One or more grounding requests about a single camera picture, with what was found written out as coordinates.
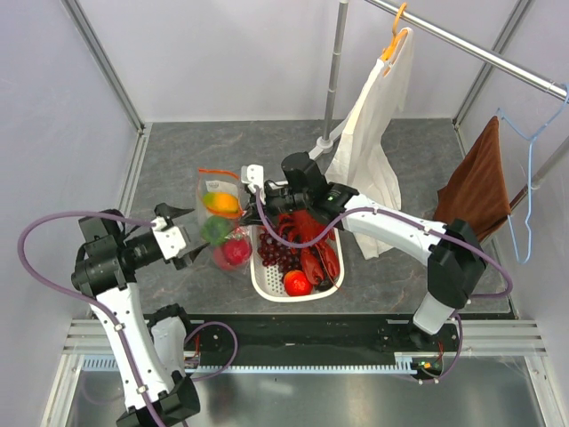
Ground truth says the red crayfish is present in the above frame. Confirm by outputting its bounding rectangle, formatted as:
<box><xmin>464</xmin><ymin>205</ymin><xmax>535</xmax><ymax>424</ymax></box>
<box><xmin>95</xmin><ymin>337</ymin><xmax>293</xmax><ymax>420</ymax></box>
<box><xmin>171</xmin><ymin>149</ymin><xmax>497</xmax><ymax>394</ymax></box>
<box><xmin>276</xmin><ymin>211</ymin><xmax>341</xmax><ymax>294</ymax></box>

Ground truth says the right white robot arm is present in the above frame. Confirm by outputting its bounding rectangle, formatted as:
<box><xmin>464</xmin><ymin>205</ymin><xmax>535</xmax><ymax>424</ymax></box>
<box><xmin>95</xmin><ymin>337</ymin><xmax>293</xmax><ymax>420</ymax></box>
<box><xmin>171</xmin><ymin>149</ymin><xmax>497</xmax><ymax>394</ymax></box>
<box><xmin>240</xmin><ymin>152</ymin><xmax>486</xmax><ymax>350</ymax></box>

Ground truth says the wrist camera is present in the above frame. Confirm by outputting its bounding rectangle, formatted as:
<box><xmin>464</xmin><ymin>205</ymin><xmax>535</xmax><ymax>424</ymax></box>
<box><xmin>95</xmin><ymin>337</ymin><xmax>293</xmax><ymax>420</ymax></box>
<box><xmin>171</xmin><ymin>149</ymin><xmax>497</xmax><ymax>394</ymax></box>
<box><xmin>241</xmin><ymin>164</ymin><xmax>265</xmax><ymax>201</ymax></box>
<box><xmin>151</xmin><ymin>217</ymin><xmax>188</xmax><ymax>261</ymax></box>

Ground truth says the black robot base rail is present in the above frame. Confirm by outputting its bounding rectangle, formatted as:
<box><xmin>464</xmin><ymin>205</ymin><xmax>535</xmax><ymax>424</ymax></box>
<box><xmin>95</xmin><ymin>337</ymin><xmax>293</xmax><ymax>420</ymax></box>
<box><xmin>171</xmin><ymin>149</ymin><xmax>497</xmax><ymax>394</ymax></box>
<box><xmin>184</xmin><ymin>314</ymin><xmax>459</xmax><ymax>367</ymax></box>

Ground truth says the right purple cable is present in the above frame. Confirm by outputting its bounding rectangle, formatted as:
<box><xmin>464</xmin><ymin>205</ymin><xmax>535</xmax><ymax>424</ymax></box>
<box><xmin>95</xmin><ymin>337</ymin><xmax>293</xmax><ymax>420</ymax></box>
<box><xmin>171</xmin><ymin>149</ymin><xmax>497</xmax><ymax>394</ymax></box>
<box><xmin>253</xmin><ymin>186</ymin><xmax>513</xmax><ymax>386</ymax></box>

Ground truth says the dark grape bunch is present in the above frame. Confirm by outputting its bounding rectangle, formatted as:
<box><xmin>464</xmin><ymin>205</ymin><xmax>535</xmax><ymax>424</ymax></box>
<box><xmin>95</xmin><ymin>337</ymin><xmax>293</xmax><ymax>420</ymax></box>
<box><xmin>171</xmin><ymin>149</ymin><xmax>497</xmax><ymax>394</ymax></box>
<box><xmin>257</xmin><ymin>228</ymin><xmax>301</xmax><ymax>275</ymax></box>

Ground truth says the brown hanging towel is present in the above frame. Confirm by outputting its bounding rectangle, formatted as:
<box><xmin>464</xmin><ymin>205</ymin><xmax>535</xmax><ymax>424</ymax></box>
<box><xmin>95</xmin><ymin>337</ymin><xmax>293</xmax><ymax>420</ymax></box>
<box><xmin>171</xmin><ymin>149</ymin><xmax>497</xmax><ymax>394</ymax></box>
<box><xmin>433</xmin><ymin>117</ymin><xmax>511</xmax><ymax>241</ymax></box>

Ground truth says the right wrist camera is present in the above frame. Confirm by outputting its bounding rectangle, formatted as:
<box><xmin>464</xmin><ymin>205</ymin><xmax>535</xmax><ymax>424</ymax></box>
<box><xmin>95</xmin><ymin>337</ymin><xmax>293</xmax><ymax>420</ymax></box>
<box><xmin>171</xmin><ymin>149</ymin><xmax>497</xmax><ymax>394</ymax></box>
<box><xmin>241</xmin><ymin>164</ymin><xmax>265</xmax><ymax>201</ymax></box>

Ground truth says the orange clothes hanger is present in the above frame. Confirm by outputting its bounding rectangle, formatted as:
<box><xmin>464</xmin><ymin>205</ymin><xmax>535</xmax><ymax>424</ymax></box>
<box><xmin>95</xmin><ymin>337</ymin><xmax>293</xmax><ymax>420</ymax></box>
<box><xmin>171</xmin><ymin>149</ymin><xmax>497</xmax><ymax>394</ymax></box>
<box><xmin>380</xmin><ymin>3</ymin><xmax>407</xmax><ymax>62</ymax></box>

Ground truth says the blue wire hanger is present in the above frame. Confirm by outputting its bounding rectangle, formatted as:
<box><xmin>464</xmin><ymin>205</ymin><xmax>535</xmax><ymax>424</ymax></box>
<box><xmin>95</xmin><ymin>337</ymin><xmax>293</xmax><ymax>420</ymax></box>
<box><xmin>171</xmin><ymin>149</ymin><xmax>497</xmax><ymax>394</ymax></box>
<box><xmin>496</xmin><ymin>83</ymin><xmax>568</xmax><ymax>265</ymax></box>

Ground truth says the yellow green mango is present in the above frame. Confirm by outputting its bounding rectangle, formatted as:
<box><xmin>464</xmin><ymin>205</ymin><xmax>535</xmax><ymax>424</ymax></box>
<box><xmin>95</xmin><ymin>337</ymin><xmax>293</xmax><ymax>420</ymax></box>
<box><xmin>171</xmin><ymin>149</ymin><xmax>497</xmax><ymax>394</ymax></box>
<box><xmin>203</xmin><ymin>192</ymin><xmax>240</xmax><ymax>214</ymax></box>

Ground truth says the red tomato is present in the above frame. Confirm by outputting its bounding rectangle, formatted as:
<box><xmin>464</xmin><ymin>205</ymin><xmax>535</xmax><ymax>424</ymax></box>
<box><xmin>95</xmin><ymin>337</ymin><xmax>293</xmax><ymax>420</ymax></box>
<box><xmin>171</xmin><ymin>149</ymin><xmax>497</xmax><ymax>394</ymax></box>
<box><xmin>283</xmin><ymin>270</ymin><xmax>313</xmax><ymax>297</ymax></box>

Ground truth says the red apple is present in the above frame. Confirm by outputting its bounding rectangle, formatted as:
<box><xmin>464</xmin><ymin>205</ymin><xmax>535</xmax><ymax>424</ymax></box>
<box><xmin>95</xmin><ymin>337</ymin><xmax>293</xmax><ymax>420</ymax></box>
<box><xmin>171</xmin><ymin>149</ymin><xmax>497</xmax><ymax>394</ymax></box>
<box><xmin>212</xmin><ymin>237</ymin><xmax>252</xmax><ymax>271</ymax></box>

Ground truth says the green bell pepper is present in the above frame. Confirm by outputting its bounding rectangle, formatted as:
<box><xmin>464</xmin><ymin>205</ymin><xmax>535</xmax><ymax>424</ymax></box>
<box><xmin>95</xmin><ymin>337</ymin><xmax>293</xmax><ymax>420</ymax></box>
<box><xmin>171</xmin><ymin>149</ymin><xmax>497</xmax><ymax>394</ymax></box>
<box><xmin>200</xmin><ymin>216</ymin><xmax>234</xmax><ymax>246</ymax></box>

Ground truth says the white hanging shirt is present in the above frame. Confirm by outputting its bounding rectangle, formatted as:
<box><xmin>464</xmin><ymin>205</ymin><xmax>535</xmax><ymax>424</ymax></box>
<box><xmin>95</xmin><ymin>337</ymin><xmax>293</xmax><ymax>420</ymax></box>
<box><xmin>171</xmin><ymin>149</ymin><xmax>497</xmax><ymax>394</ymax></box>
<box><xmin>324</xmin><ymin>27</ymin><xmax>415</xmax><ymax>261</ymax></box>

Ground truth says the white slotted cable duct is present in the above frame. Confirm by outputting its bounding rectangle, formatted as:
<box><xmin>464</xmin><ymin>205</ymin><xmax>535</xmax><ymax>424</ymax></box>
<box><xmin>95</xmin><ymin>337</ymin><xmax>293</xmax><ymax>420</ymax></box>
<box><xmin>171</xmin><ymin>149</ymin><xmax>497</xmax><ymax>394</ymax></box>
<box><xmin>81</xmin><ymin>355</ymin><xmax>417</xmax><ymax>375</ymax></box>

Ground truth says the white plastic basket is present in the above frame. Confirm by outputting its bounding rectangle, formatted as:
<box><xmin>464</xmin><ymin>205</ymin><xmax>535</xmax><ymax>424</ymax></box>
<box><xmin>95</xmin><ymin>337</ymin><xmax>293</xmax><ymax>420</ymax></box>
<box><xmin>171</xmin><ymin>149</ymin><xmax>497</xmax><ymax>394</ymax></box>
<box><xmin>250</xmin><ymin>226</ymin><xmax>345</xmax><ymax>302</ymax></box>

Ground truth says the metal clothes rack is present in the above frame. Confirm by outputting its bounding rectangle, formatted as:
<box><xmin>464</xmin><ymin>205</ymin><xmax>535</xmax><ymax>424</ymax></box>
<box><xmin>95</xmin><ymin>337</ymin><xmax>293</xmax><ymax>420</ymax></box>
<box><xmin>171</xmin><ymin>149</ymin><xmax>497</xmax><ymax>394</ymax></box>
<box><xmin>306</xmin><ymin>0</ymin><xmax>569</xmax><ymax>201</ymax></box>

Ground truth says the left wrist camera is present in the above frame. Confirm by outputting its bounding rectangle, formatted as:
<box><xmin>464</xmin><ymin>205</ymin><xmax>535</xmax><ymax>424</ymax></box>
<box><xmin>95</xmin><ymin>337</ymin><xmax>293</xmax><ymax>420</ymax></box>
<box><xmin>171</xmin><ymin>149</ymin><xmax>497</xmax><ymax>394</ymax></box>
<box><xmin>151</xmin><ymin>217</ymin><xmax>188</xmax><ymax>261</ymax></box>

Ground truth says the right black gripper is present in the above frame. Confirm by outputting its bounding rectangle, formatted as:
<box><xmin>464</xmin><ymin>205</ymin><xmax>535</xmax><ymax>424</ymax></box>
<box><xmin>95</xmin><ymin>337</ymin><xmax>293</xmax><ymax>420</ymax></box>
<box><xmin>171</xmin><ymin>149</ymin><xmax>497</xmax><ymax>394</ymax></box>
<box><xmin>239</xmin><ymin>182</ymin><xmax>309</xmax><ymax>229</ymax></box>

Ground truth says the clear zip top bag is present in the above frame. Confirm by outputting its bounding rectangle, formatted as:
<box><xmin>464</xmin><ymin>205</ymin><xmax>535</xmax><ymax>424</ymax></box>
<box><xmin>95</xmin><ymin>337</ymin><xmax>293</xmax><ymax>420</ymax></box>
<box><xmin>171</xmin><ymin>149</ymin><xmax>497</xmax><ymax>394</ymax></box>
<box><xmin>196</xmin><ymin>168</ymin><xmax>252</xmax><ymax>278</ymax></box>

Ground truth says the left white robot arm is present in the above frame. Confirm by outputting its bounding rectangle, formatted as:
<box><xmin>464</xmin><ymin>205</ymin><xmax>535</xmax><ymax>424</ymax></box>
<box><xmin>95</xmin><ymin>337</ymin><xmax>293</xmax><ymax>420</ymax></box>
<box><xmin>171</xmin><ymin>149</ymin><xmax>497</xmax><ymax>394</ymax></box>
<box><xmin>71</xmin><ymin>203</ymin><xmax>201</xmax><ymax>426</ymax></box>

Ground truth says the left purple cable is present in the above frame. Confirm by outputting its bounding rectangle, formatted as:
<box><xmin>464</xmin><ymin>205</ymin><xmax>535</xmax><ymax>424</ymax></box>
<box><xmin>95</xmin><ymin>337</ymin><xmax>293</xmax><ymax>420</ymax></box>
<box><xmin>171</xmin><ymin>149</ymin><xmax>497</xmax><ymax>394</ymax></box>
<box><xmin>17</xmin><ymin>210</ymin><xmax>239</xmax><ymax>427</ymax></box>

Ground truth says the purple cable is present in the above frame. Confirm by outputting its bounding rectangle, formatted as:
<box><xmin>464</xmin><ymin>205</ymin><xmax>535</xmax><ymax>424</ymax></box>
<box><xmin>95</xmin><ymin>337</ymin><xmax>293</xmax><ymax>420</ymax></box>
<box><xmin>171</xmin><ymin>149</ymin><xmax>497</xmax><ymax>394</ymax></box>
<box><xmin>17</xmin><ymin>210</ymin><xmax>239</xmax><ymax>427</ymax></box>
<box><xmin>253</xmin><ymin>186</ymin><xmax>513</xmax><ymax>386</ymax></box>

